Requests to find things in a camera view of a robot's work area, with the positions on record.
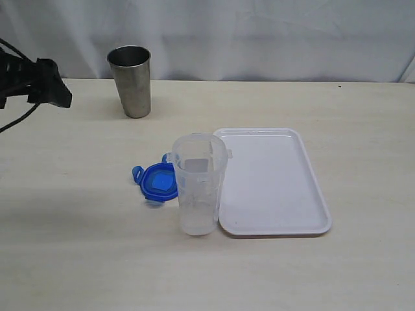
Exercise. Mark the stainless steel cup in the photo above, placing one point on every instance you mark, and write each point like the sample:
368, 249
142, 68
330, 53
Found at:
130, 67

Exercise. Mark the blue plastic lid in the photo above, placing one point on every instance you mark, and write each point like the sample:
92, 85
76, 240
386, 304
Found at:
157, 182

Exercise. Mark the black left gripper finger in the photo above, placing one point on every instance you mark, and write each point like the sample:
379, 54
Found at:
47, 85

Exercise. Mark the white backdrop curtain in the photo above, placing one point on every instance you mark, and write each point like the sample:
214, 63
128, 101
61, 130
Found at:
331, 40

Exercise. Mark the white plastic tray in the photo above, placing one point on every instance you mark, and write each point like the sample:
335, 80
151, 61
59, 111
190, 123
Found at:
270, 188

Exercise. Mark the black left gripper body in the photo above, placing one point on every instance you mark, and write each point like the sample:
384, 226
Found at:
18, 75

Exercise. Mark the clear plastic tall container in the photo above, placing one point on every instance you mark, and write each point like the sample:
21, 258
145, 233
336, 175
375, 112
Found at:
199, 161

